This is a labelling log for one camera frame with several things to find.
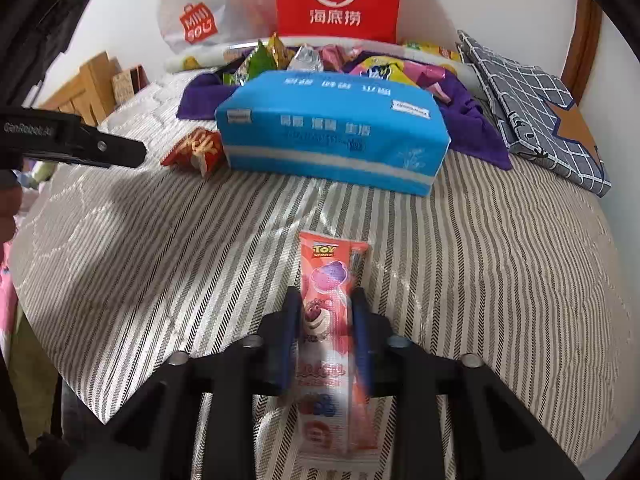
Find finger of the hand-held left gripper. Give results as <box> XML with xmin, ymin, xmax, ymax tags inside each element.
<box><xmin>0</xmin><ymin>0</ymin><xmax>96</xmax><ymax>108</ymax></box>
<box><xmin>65</xmin><ymin>115</ymin><xmax>147</xmax><ymax>169</ymax></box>

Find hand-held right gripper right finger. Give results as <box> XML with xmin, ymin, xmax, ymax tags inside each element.
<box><xmin>350</xmin><ymin>287</ymin><xmax>586</xmax><ymax>480</ymax></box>

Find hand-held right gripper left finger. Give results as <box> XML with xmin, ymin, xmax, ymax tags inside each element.
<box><xmin>62</xmin><ymin>287</ymin><xmax>306</xmax><ymax>480</ymax></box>

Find pink lollipop packet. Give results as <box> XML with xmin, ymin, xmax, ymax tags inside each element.
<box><xmin>295</xmin><ymin>230</ymin><xmax>382</xmax><ymax>467</ymax></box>

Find red snack packet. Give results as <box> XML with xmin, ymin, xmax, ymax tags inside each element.
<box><xmin>161</xmin><ymin>127</ymin><xmax>224</xmax><ymax>177</ymax></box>

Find green snack packet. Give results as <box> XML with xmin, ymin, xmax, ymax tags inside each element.
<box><xmin>222</xmin><ymin>42</ymin><xmax>271</xmax><ymax>86</ymax></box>

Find yellow snack packet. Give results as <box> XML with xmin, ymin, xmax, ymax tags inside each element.
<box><xmin>260</xmin><ymin>32</ymin><xmax>292</xmax><ymax>69</ymax></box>

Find blue tissue pack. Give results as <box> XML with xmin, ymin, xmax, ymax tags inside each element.
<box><xmin>215</xmin><ymin>71</ymin><xmax>451</xmax><ymax>198</ymax></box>

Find pink snack packet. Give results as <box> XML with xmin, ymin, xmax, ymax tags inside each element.
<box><xmin>317</xmin><ymin>45</ymin><xmax>363</xmax><ymax>72</ymax></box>

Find large pink yellow snack bag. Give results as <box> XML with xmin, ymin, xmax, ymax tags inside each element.
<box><xmin>350</xmin><ymin>55</ymin><xmax>446</xmax><ymax>92</ymax></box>

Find person's left hand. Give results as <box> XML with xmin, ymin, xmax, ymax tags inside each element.
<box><xmin>0</xmin><ymin>172</ymin><xmax>21</xmax><ymax>246</ymax></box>

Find wooden headboard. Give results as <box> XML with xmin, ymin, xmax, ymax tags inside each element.
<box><xmin>37</xmin><ymin>51</ymin><xmax>123</xmax><ymax>126</ymax></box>

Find patterned book box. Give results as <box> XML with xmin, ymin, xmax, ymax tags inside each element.
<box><xmin>111</xmin><ymin>65</ymin><xmax>148</xmax><ymax>111</ymax></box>

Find printed paper roll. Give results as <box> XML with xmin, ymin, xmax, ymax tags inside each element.
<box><xmin>167</xmin><ymin>41</ymin><xmax>473</xmax><ymax>83</ymax></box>

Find pink plastic bag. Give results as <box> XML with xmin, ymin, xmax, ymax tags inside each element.
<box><xmin>0</xmin><ymin>242</ymin><xmax>20</xmax><ymax>356</ymax></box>

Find grey plastic bag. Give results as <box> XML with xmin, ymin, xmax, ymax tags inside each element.
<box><xmin>156</xmin><ymin>0</ymin><xmax>278</xmax><ymax>56</ymax></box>

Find purple towel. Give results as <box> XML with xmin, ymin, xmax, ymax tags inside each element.
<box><xmin>176</xmin><ymin>50</ymin><xmax>513</xmax><ymax>171</ymax></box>

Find red paper bag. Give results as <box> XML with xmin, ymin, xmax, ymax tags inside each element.
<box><xmin>272</xmin><ymin>0</ymin><xmax>403</xmax><ymax>43</ymax></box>

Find checked blue cloth with star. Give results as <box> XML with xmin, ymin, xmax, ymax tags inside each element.
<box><xmin>456</xmin><ymin>29</ymin><xmax>613</xmax><ymax>198</ymax></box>

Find yellow chip bag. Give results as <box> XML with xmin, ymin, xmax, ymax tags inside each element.
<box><xmin>402</xmin><ymin>41</ymin><xmax>461</xmax><ymax>61</ymax></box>

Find brown wooden door frame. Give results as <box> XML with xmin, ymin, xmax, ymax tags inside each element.
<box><xmin>560</xmin><ymin>0</ymin><xmax>603</xmax><ymax>111</ymax></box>

